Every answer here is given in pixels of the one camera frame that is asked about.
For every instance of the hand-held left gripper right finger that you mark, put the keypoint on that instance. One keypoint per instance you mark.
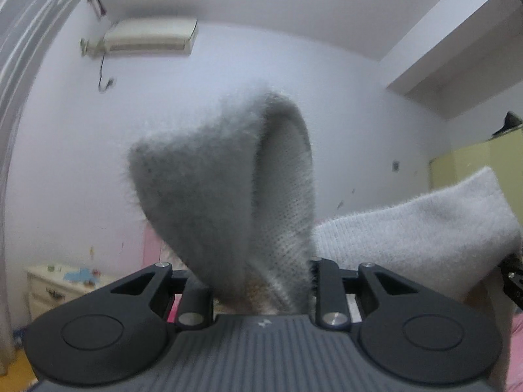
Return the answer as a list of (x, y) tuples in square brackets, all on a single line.
[(327, 290)]

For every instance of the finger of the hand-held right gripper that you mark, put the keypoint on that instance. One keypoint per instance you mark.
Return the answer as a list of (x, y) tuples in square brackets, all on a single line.
[(512, 281)]

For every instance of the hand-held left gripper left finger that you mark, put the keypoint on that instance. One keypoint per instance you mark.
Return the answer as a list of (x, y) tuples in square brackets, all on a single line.
[(196, 302)]

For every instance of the beige white houndstooth cardigan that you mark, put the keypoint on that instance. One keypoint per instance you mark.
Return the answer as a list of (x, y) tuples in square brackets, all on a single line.
[(196, 196)]

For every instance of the pink white bed headboard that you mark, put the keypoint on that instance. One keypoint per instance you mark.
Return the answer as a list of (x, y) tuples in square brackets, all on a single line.
[(153, 249)]

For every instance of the pink floral bed sheet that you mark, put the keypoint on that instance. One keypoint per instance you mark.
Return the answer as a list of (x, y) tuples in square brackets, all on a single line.
[(515, 351)]

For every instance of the small blue object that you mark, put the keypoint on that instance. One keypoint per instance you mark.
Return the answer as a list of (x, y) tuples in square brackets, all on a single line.
[(83, 275)]

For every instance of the yellow wardrobe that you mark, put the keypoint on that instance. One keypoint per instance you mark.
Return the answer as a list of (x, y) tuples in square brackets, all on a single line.
[(470, 167)]

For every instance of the cream nightstand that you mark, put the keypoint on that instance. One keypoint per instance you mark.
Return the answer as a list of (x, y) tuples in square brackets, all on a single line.
[(53, 294)]

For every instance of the dark bag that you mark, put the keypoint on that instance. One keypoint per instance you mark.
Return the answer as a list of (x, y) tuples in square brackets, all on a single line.
[(510, 124)]

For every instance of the grey sheer curtain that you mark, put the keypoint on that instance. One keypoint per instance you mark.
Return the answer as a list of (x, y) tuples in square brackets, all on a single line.
[(24, 69)]

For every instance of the wall socket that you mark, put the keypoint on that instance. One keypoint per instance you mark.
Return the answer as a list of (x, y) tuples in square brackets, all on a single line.
[(395, 166)]

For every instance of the white wall air conditioner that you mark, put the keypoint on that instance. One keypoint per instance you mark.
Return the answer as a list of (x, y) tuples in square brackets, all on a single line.
[(149, 34)]

